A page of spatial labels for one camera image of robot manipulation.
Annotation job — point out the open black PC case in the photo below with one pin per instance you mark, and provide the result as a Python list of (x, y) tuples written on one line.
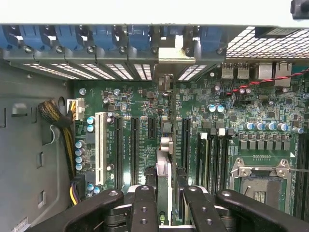
[(144, 14)]

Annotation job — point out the silver ethernet port block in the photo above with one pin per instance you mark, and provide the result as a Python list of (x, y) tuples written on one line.
[(283, 73)]

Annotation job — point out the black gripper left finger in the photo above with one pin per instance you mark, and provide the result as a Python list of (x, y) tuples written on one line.
[(96, 212)]

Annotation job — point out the green motherboard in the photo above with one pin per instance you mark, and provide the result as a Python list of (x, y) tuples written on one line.
[(253, 108)]

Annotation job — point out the silver USB port block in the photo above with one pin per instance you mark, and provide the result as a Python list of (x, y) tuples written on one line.
[(227, 70), (243, 70)]

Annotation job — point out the short PCIe expansion slot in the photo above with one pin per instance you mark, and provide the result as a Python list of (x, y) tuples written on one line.
[(151, 128)]

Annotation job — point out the grey power supply unit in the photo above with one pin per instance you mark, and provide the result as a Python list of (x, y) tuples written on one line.
[(19, 157)]

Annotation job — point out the blue slot retention clip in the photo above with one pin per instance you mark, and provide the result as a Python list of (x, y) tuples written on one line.
[(139, 37), (211, 38), (32, 37), (67, 37), (102, 37)]

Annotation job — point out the silver rear port block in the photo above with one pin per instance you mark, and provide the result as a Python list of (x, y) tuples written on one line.
[(265, 70)]

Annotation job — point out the black RAM slot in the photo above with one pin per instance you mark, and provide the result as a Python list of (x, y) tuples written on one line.
[(300, 169), (223, 157), (214, 159), (306, 169)]

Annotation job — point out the white power connector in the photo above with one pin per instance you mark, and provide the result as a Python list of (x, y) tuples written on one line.
[(78, 108)]

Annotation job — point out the vented metal slot cover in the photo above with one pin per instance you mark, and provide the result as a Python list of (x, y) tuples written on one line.
[(97, 71), (193, 72), (73, 71), (143, 71), (50, 71), (120, 71)]

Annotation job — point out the CPU socket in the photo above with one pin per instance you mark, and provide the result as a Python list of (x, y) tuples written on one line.
[(263, 183)]

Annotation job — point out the white PCI expansion slot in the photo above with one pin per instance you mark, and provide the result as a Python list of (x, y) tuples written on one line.
[(101, 147)]

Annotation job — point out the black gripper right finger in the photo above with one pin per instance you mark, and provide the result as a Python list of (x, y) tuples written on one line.
[(241, 210)]

